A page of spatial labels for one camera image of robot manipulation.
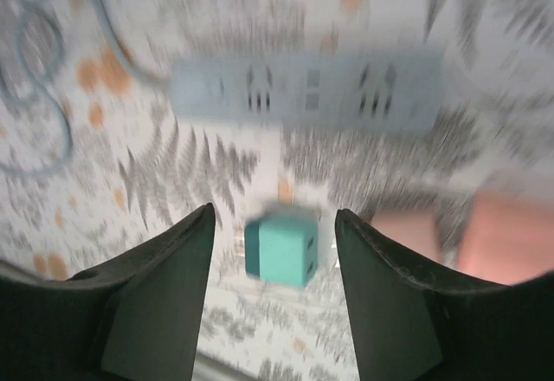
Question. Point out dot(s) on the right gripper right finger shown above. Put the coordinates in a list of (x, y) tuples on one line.
[(454, 329)]

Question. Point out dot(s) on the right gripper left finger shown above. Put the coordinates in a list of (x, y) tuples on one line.
[(65, 324)]

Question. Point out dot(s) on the salmon plug adapter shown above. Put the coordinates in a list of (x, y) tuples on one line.
[(506, 238)]

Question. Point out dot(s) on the pink plug adapter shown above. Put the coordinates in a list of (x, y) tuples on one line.
[(407, 231)]

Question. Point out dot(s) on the teal plug adapter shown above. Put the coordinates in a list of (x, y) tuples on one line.
[(281, 251)]

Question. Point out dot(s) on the blue power strip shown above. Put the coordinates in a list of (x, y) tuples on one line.
[(311, 91)]

